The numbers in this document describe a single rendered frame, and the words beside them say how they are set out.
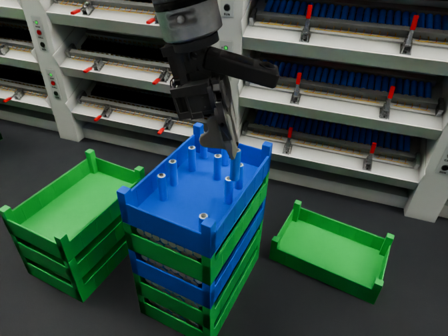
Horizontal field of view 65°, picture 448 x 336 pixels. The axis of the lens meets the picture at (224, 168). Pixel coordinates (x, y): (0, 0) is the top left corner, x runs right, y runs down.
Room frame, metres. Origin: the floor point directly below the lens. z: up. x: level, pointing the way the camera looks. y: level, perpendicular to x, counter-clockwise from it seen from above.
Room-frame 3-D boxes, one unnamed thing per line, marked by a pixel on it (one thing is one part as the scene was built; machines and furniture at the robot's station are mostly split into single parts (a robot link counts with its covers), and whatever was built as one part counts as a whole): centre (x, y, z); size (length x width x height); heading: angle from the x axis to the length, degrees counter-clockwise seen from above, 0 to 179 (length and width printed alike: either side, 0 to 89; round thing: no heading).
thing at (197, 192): (0.59, 0.04, 0.36); 0.30 x 0.20 x 0.08; 155
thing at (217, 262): (0.59, 0.04, 0.28); 0.30 x 0.20 x 0.08; 155
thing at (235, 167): (0.52, -0.02, 0.45); 0.02 x 0.02 x 0.06
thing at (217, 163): (0.64, 0.01, 0.36); 0.02 x 0.02 x 0.06
